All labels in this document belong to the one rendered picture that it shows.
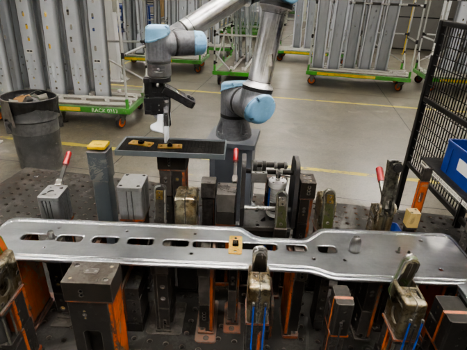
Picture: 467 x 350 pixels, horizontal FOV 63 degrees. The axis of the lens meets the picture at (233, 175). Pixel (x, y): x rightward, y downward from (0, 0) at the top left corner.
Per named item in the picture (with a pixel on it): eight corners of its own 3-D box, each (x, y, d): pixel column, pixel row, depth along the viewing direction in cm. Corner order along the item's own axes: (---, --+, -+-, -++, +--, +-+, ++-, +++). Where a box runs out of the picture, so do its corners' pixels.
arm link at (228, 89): (239, 107, 165) (240, 75, 159) (256, 115, 154) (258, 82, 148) (215, 110, 159) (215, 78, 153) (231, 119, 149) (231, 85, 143)
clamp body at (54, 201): (50, 288, 133) (29, 198, 117) (64, 267, 143) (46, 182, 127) (77, 289, 133) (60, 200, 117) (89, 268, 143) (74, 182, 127)
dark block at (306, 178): (288, 284, 138) (301, 182, 120) (286, 271, 145) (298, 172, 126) (301, 285, 138) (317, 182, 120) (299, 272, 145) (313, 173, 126)
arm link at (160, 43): (176, 26, 113) (149, 26, 109) (177, 63, 118) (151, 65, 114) (166, 23, 119) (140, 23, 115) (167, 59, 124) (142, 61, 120)
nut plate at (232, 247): (242, 254, 105) (242, 251, 105) (228, 253, 105) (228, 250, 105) (242, 237, 113) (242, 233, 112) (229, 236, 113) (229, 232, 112)
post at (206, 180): (201, 278, 139) (200, 182, 122) (202, 269, 144) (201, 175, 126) (214, 279, 139) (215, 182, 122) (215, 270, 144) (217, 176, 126)
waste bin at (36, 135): (1, 176, 358) (-19, 99, 326) (37, 153, 405) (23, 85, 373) (50, 181, 351) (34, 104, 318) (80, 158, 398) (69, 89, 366)
